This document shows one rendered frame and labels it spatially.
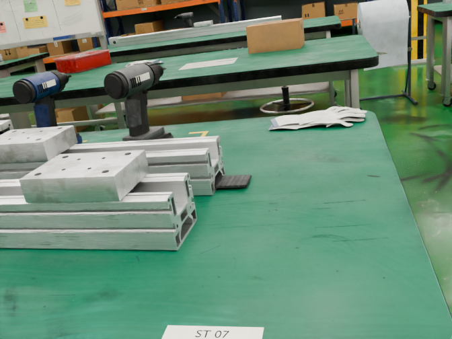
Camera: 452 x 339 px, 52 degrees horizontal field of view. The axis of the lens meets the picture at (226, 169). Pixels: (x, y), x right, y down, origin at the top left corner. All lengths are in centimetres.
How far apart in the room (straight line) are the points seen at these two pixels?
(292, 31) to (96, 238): 214
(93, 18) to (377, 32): 233
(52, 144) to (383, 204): 63
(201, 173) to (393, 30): 357
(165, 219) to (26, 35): 363
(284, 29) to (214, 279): 222
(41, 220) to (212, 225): 27
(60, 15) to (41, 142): 312
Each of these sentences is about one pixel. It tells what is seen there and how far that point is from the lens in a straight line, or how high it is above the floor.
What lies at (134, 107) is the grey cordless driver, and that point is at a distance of 106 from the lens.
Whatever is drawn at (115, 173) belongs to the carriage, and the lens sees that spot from 68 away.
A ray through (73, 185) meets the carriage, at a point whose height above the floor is 89.
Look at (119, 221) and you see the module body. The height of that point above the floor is 83.
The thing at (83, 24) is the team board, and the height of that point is 105.
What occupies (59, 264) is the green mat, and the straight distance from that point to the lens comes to 75.
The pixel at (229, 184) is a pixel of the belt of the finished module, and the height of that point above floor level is 79.
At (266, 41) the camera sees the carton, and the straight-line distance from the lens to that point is 274.
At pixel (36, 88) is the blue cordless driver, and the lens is 121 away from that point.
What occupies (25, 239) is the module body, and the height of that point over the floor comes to 80.
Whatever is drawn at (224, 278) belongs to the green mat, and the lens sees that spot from 61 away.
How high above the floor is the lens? 112
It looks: 21 degrees down
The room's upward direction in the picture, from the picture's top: 8 degrees counter-clockwise
